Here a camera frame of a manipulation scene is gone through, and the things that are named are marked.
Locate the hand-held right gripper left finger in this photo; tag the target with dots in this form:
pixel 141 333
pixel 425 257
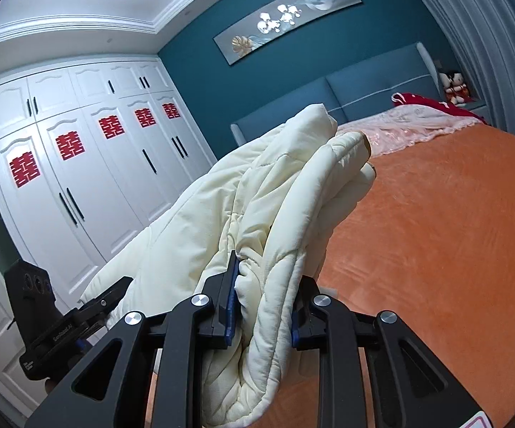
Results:
pixel 230 305

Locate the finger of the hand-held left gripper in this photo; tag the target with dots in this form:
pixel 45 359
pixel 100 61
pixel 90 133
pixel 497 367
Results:
pixel 108 296

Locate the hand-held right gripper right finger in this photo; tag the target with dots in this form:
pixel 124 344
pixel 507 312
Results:
pixel 296 336

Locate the cream quilted blanket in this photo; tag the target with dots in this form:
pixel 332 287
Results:
pixel 284 187

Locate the white wardrobe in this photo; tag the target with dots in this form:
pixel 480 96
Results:
pixel 83 151

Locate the red paper-cut sticker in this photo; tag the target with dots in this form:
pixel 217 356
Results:
pixel 69 146
pixel 145 117
pixel 24 170
pixel 110 128
pixel 171 111

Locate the orange velvet bed blanket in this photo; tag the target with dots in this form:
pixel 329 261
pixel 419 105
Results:
pixel 417 232

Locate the pink floral quilt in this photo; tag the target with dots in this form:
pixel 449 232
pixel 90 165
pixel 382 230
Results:
pixel 400 127

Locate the blue upholstered headboard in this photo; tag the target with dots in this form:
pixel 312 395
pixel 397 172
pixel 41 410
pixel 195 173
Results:
pixel 373 80

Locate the red pillow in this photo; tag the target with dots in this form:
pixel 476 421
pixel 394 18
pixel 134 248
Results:
pixel 431 105

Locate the red dressed doll pair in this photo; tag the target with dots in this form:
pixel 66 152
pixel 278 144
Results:
pixel 453 85

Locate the grey curtain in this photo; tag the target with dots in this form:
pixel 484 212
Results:
pixel 484 31

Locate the long floral wall picture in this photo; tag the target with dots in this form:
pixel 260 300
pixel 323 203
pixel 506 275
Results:
pixel 284 18

